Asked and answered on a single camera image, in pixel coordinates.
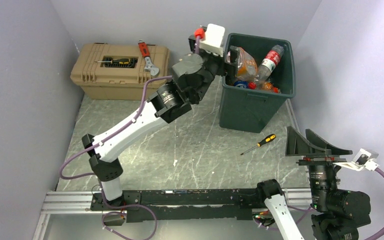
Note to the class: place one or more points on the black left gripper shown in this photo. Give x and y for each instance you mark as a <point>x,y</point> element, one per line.
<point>220,60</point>

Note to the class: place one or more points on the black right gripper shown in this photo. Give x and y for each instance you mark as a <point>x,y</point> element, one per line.
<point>296,144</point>

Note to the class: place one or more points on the crushed orange bottle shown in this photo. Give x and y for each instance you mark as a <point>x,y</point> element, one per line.
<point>246,65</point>

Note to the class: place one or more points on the blue Pocari bottle white cap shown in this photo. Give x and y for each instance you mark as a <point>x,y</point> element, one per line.
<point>241,84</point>

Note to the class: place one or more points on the clear bottle red label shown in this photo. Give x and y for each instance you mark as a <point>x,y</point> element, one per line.
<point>270,62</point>

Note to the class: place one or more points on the clear bottle orange label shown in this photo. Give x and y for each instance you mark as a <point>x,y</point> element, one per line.
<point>269,87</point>

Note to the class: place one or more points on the dark green plastic bin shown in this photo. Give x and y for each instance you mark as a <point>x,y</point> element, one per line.
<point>251,110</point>

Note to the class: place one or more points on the small clear bottle red cap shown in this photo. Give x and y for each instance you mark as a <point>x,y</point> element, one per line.
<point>253,86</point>

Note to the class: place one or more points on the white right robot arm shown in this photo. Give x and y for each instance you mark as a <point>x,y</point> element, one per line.
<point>339,212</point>

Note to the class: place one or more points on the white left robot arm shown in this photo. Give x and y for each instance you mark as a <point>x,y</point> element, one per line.
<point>190,80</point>

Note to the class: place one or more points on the black yellow screwdriver on table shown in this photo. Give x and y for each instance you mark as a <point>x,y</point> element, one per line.
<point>266,140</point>

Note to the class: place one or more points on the black yellow screwdriver in toolbox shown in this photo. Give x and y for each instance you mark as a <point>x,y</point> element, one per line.
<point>121,61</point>

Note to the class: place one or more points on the tan plastic toolbox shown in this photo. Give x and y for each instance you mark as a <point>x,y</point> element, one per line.
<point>106,81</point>

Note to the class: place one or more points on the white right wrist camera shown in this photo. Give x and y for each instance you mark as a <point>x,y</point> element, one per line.
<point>364,159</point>

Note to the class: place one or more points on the red handled adjustable wrench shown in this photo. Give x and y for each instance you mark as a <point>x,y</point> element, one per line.
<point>148,66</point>

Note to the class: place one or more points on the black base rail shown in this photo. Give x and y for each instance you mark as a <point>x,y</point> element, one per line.
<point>183,204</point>

